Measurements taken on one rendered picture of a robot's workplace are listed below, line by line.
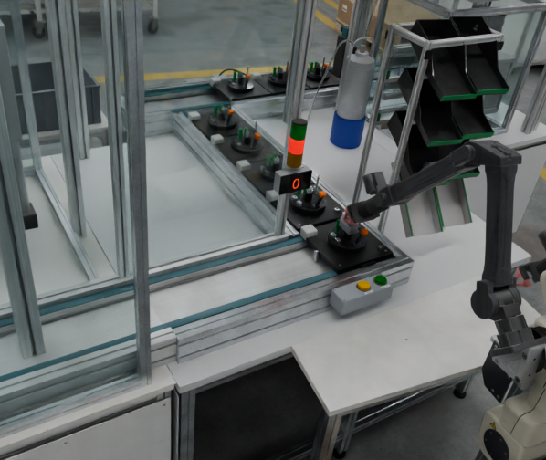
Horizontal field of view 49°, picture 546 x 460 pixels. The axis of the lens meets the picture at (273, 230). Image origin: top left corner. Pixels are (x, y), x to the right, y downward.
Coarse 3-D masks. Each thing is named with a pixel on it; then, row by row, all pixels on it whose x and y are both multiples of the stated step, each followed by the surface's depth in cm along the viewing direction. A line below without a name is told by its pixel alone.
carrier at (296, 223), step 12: (300, 192) 232; (312, 192) 229; (300, 204) 226; (312, 204) 227; (324, 204) 229; (336, 204) 234; (288, 216) 224; (300, 216) 225; (312, 216) 225; (324, 216) 226; (336, 216) 227; (300, 228) 219
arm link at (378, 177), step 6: (366, 174) 193; (372, 174) 192; (378, 174) 191; (366, 180) 193; (372, 180) 192; (378, 180) 190; (384, 180) 192; (366, 186) 193; (372, 186) 192; (378, 186) 190; (384, 186) 191; (366, 192) 194; (378, 192) 189; (378, 198) 186; (384, 198) 184; (378, 204) 186
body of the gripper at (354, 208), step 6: (354, 204) 199; (360, 204) 199; (366, 204) 196; (354, 210) 199; (360, 210) 198; (366, 210) 195; (354, 216) 198; (360, 216) 199; (366, 216) 198; (372, 216) 201; (378, 216) 202; (354, 222) 199
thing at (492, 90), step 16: (464, 16) 203; (480, 16) 205; (464, 32) 210; (480, 32) 207; (480, 48) 208; (496, 48) 201; (480, 64) 204; (496, 64) 202; (480, 80) 199; (496, 80) 201
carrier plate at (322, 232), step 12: (324, 228) 220; (312, 240) 213; (324, 240) 214; (372, 240) 217; (324, 252) 208; (336, 252) 209; (360, 252) 210; (372, 252) 211; (384, 252) 212; (336, 264) 204; (348, 264) 204; (360, 264) 206
